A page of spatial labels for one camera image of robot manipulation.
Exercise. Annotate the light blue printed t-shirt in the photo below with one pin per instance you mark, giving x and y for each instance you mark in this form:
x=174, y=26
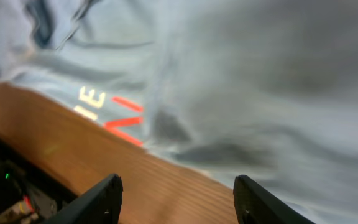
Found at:
x=265, y=88

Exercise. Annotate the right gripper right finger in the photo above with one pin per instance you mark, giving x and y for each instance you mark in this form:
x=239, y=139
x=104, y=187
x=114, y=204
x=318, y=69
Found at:
x=255, y=205

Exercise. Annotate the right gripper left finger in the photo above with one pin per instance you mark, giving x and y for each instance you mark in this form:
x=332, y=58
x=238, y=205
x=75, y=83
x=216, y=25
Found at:
x=99, y=205

